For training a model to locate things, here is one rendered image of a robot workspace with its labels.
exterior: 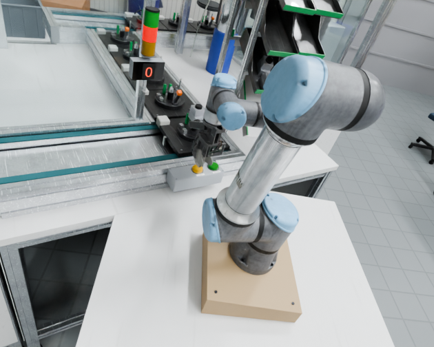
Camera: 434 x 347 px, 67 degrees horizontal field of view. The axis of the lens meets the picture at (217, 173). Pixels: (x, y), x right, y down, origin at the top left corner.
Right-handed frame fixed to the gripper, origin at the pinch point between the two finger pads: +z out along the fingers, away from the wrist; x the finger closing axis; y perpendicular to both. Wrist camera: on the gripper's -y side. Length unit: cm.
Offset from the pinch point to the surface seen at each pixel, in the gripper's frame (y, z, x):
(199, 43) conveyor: -139, 9, 73
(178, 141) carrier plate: -17.0, 2.4, -0.5
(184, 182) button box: 3.5, 5.0, -6.5
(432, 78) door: -191, 69, 578
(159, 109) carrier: -41.6, 2.4, 1.3
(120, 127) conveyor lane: -33.2, 4.7, -19.0
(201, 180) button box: 3.5, 5.6, 0.6
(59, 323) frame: 1, 82, -52
